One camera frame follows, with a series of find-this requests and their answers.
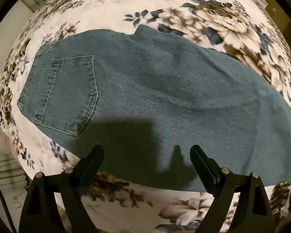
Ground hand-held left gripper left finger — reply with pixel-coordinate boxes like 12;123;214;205
19;145;105;233

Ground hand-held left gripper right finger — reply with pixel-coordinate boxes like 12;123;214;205
190;145;275;233

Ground blue denim pants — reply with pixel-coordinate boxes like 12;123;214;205
16;24;291;193

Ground pale striped mat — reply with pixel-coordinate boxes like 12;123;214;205
0;152;28;183

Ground floral printed blanket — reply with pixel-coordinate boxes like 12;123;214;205
0;0;291;233

